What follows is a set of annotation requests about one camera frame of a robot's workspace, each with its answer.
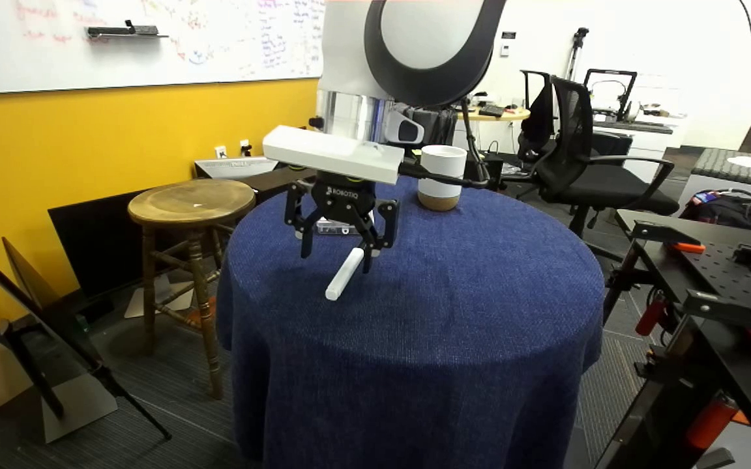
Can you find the black camera tripod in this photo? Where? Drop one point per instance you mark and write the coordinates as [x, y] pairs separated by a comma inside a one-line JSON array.
[[98, 368]]

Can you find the grey ribbed mat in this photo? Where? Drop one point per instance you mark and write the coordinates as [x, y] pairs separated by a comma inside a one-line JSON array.
[[742, 165]]

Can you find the black office chair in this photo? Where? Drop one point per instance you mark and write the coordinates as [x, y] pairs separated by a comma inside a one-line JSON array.
[[600, 183]]

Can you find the black leaning panel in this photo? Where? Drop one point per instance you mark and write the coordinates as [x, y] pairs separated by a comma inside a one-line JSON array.
[[272, 183], [98, 242]]

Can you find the black backpack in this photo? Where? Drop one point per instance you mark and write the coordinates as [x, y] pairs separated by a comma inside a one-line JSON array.
[[723, 209]]

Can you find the white office desk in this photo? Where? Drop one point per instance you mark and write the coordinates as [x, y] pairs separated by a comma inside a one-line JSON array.
[[501, 133]]

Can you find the round wooden stool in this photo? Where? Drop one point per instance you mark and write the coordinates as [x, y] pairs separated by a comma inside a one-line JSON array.
[[188, 202]]

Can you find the white mug cup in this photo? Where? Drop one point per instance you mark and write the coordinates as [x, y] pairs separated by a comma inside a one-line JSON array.
[[441, 196]]

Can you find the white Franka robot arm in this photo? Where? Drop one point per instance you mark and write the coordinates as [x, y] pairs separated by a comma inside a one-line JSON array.
[[351, 43]]

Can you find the black perforated robot table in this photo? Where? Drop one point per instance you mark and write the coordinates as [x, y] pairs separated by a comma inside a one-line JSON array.
[[715, 264]]

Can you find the black whiteboard eraser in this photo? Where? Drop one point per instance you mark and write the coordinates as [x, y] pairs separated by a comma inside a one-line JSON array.
[[124, 31]]

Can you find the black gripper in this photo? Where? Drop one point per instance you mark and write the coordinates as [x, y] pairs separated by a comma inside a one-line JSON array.
[[340, 202]]

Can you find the grey floor board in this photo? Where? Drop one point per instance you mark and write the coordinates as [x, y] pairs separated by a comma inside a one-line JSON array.
[[79, 403]]

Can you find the white marker with black cap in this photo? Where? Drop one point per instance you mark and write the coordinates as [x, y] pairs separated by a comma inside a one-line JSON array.
[[340, 280]]

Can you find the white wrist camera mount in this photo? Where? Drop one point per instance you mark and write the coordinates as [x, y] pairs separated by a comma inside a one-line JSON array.
[[333, 153]]

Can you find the wall whiteboard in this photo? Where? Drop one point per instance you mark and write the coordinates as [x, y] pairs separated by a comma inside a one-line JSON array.
[[131, 52]]

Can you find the white tray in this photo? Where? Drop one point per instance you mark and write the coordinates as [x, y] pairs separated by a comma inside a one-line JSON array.
[[229, 166]]

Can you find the white back table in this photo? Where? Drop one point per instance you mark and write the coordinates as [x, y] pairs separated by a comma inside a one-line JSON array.
[[645, 133]]

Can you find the black camera on stand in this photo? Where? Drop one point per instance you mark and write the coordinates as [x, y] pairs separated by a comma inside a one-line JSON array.
[[577, 40]]

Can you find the black frame chair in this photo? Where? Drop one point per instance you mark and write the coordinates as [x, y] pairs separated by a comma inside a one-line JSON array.
[[611, 92]]

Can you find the blue tablecloth on round table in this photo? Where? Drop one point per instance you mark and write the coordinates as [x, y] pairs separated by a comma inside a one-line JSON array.
[[410, 347]]

